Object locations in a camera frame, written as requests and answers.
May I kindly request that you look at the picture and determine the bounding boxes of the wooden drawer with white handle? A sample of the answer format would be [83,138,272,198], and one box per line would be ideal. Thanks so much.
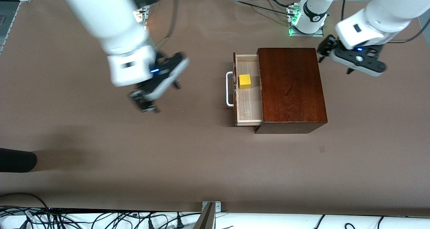
[226,52,263,127]

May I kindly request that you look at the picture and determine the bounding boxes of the dark grey slanted bar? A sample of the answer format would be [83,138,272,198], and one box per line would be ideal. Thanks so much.
[192,202,216,229]

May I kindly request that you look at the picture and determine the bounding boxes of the dark brown wooden cabinet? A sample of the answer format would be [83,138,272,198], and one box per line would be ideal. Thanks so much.
[254,48,328,134]

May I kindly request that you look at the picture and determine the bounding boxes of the small metal edge bracket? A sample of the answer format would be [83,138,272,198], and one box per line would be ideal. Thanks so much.
[202,201,222,214]

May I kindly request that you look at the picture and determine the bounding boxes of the yellow wooden block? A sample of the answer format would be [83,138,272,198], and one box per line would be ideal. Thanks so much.
[238,74,252,90]

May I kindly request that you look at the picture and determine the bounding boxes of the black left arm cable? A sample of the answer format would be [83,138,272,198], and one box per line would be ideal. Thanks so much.
[341,0,430,44]

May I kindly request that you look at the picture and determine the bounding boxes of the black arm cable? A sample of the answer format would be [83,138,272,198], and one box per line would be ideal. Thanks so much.
[341,0,430,44]
[161,0,179,49]

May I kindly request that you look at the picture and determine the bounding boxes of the black ribbed cylinder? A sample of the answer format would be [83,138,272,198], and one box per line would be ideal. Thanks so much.
[0,148,38,173]

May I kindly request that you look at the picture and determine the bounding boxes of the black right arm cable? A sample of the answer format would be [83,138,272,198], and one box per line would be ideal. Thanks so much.
[161,0,179,49]

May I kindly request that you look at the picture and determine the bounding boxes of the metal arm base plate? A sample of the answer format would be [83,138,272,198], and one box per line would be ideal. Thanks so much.
[288,5,325,38]

